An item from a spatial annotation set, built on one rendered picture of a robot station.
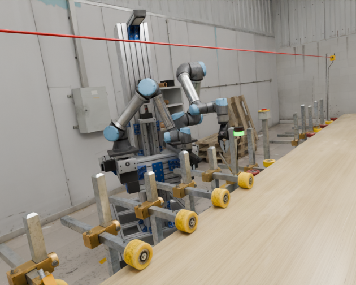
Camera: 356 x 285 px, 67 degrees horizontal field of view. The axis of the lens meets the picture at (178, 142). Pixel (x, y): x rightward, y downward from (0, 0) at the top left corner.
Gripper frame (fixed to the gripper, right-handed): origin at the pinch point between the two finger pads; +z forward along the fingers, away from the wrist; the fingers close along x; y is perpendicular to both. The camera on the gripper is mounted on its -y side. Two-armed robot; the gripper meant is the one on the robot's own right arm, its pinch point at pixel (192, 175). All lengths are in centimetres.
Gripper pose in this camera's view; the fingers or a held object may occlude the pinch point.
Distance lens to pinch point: 200.9
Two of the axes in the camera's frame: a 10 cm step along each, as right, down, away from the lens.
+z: 1.2, 9.8, 1.8
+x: -6.4, 2.1, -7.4
